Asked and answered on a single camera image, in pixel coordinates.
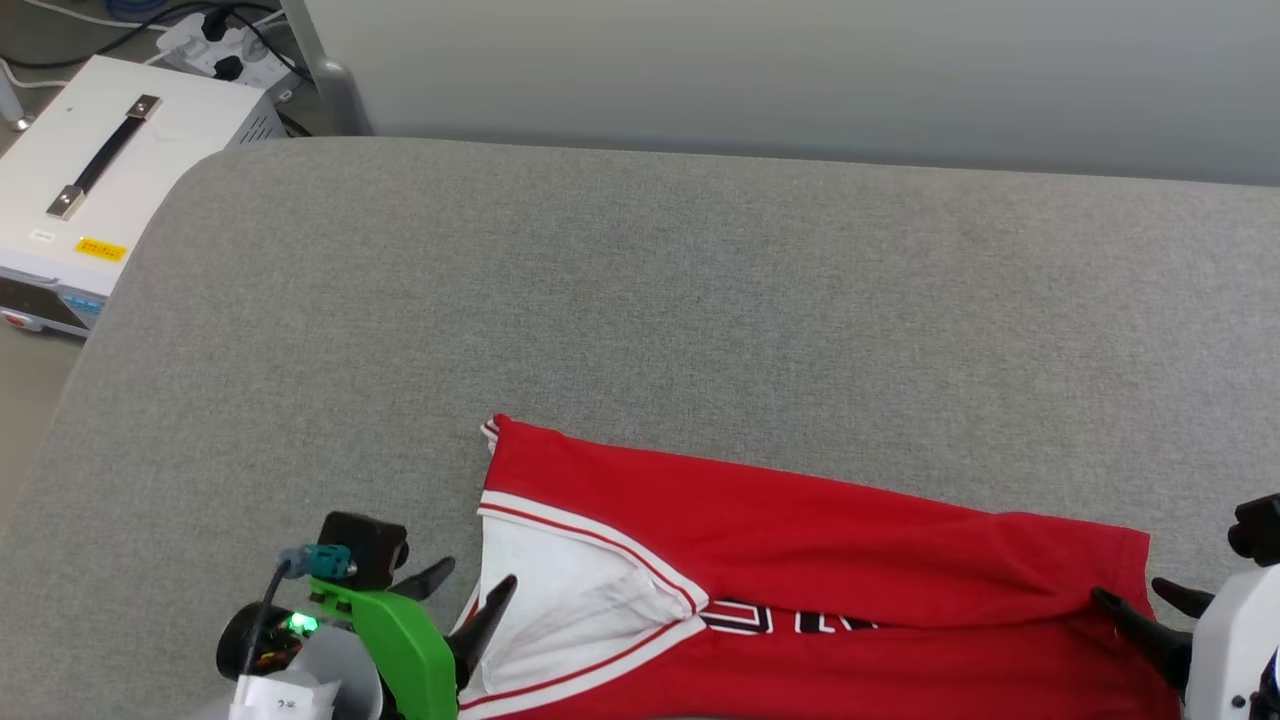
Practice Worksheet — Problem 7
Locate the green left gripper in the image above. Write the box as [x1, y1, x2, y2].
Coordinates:
[308, 556, 519, 720]

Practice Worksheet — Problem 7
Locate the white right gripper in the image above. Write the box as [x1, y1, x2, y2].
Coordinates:
[1090, 564, 1280, 720]

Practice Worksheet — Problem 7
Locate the red and white sports jersey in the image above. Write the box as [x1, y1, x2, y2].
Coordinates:
[454, 412, 1188, 720]

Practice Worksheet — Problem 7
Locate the white equipment box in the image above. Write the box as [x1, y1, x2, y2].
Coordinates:
[0, 54, 288, 341]

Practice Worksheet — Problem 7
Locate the white power strip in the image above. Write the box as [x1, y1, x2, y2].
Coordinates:
[156, 9, 303, 93]

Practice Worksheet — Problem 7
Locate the metal furniture leg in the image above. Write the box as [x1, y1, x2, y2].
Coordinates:
[0, 68, 33, 133]

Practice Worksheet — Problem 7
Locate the grey metal partition post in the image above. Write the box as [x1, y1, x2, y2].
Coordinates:
[279, 0, 375, 139]

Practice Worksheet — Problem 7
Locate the black strap handle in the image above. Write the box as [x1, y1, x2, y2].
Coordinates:
[44, 94, 164, 222]

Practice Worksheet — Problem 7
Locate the black power cable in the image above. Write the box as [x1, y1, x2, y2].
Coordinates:
[0, 0, 313, 83]

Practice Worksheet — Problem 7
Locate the blue coiled cable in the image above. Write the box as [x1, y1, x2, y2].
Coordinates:
[104, 0, 203, 22]

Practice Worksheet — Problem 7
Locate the white floor cable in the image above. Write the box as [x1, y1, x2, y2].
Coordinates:
[0, 58, 63, 91]

